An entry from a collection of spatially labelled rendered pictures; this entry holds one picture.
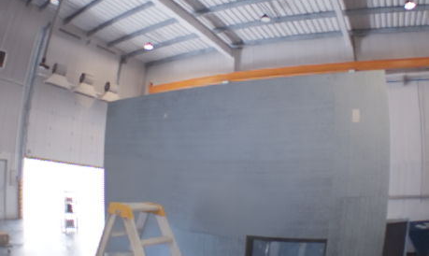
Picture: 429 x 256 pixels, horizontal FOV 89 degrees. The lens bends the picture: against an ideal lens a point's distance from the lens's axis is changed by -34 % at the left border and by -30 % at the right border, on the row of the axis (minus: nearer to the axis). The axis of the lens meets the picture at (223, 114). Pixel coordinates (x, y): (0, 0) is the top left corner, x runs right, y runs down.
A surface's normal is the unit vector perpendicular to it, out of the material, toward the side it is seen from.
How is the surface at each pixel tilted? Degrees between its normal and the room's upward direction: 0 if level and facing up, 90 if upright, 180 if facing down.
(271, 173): 90
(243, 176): 90
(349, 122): 90
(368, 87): 90
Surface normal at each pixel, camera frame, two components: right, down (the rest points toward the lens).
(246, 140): -0.49, -0.19
